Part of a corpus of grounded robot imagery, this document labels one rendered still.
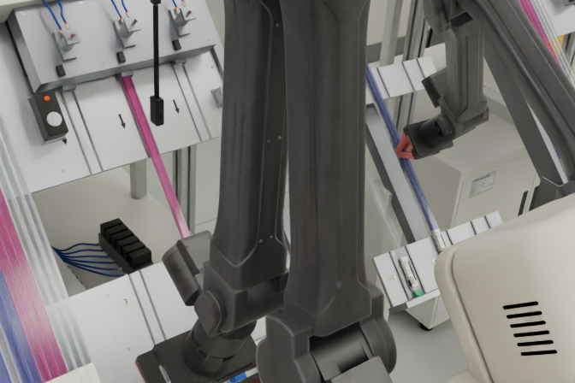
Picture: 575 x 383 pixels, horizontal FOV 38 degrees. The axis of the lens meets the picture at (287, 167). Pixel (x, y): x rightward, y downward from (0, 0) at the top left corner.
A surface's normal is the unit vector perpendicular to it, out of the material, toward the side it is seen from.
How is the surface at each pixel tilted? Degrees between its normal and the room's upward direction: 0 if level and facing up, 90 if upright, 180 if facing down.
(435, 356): 0
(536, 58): 43
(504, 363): 90
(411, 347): 0
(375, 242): 90
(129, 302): 47
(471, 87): 115
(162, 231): 0
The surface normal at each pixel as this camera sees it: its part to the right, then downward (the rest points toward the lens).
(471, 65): 0.40, 0.80
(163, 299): 0.50, -0.25
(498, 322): -0.81, 0.26
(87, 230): 0.07, -0.85
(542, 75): -0.14, -0.30
